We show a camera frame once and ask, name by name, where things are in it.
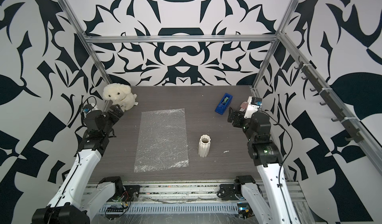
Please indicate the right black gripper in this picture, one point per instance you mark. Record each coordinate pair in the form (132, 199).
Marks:
(232, 116)

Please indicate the right electronics board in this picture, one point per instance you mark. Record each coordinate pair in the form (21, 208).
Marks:
(244, 211)

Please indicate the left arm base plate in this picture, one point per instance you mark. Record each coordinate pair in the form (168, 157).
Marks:
(130, 192)

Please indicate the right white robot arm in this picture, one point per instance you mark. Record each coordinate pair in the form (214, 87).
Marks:
(274, 204)

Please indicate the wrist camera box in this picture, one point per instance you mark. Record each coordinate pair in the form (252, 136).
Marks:
(254, 104)
(87, 108)

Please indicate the white plush toy dog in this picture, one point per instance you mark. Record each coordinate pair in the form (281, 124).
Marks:
(121, 95)

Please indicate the white ribbed ceramic vase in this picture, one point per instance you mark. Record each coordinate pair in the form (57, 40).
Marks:
(204, 145)

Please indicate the electronics board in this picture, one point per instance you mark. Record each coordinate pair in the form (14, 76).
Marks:
(114, 212)
(244, 211)

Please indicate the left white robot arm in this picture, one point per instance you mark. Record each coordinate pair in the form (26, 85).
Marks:
(69, 206)

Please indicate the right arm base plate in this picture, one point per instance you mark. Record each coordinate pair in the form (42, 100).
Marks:
(229, 192)

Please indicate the clear bubble wrap sheet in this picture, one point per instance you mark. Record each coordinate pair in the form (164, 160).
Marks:
(162, 142)

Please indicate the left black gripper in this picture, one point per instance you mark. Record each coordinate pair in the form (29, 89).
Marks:
(119, 113)

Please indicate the white slotted cable duct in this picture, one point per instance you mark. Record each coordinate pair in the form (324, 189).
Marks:
(178, 208)

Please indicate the aluminium frame crossbar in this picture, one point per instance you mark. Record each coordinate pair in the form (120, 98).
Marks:
(180, 38)

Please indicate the blue tape dispenser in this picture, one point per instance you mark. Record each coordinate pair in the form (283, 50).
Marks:
(224, 104)

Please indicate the flag print soda can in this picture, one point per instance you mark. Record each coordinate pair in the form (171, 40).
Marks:
(243, 106)

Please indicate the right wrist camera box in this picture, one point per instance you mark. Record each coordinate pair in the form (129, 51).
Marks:
(254, 104)

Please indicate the left electronics board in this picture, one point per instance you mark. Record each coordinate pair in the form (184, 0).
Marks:
(114, 212)

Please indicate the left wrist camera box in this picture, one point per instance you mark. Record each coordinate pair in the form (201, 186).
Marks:
(87, 108)

